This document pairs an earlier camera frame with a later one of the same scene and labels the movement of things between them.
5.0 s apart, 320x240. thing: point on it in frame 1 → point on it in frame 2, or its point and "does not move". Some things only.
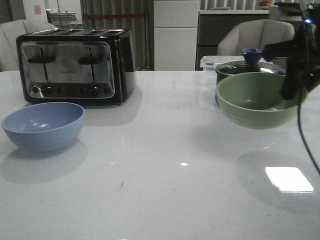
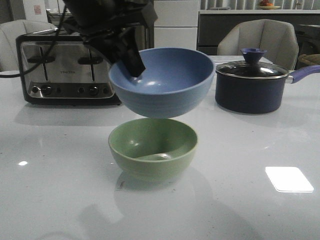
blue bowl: (44, 126) → (175, 80)
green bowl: (253, 100) → (153, 150)
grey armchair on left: (11, 30) does not move
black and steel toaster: (83, 66) does not move
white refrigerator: (175, 28) does not move
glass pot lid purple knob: (252, 63) does not move
